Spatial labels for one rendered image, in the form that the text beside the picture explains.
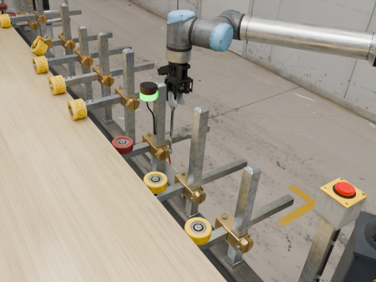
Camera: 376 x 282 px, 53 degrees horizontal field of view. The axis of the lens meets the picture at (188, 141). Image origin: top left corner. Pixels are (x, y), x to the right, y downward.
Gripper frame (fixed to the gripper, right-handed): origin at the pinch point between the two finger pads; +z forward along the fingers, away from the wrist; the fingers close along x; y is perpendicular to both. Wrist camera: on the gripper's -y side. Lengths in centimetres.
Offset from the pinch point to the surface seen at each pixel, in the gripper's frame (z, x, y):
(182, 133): 14.7, 5.8, -0.5
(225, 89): 100, 166, -154
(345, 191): -22, -9, 79
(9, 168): 11, -61, -6
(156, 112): -1.5, -9.3, 3.4
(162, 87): -12.0, -7.6, 4.4
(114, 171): 11.2, -30.9, 12.8
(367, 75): 62, 249, -58
